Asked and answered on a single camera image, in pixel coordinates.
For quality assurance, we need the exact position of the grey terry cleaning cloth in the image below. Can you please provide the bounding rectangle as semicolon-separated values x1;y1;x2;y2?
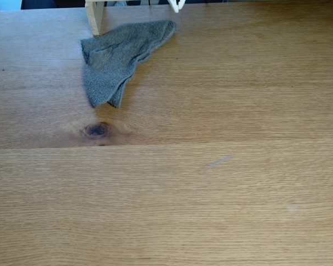
80;19;178;109

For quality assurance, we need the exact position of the pale wooden stand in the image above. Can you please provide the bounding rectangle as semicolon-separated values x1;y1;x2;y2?
84;0;153;37

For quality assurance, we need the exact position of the dark background furniture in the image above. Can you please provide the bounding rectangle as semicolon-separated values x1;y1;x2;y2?
21;0;85;11

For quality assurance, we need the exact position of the light blue background object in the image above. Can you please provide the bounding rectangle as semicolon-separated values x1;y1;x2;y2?
0;0;23;12

